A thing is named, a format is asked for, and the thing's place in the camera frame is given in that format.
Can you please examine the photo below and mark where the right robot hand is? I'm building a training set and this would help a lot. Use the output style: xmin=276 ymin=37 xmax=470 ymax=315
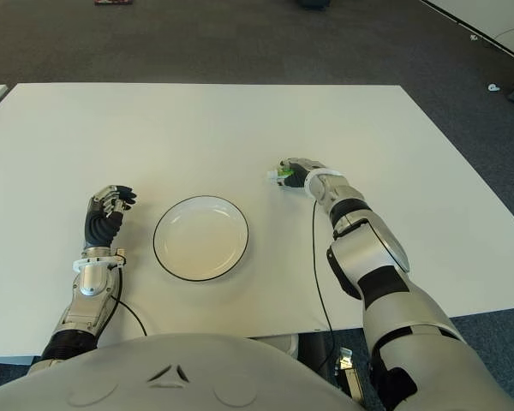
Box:
xmin=277 ymin=156 xmax=327 ymax=192

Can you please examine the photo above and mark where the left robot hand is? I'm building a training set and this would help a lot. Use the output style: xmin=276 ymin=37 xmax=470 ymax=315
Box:
xmin=83 ymin=184 xmax=138 ymax=249

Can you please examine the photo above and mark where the green white toothpaste tube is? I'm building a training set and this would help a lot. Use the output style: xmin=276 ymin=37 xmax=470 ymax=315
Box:
xmin=266 ymin=167 xmax=296 ymax=186

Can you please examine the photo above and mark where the white plate black rim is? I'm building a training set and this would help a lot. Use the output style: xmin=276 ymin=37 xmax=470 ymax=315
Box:
xmin=152 ymin=195 xmax=250 ymax=283

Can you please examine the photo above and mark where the grey robot torso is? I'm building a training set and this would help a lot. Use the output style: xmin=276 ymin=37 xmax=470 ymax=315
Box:
xmin=0 ymin=332 xmax=372 ymax=411

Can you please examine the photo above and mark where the white neighbouring table large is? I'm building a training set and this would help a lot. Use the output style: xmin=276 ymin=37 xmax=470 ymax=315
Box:
xmin=422 ymin=0 xmax=514 ymax=69

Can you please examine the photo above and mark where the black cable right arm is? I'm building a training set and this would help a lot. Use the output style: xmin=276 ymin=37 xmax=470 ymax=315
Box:
xmin=310 ymin=199 xmax=340 ymax=374

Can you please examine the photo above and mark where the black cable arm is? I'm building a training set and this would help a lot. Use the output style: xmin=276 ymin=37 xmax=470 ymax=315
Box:
xmin=310 ymin=199 xmax=340 ymax=374
xmin=110 ymin=252 xmax=148 ymax=337

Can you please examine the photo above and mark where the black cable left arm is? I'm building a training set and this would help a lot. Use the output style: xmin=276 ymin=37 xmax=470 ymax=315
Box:
xmin=110 ymin=252 xmax=148 ymax=337

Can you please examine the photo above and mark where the metal bracket under table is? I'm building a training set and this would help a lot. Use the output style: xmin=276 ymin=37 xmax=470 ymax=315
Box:
xmin=332 ymin=345 xmax=366 ymax=404

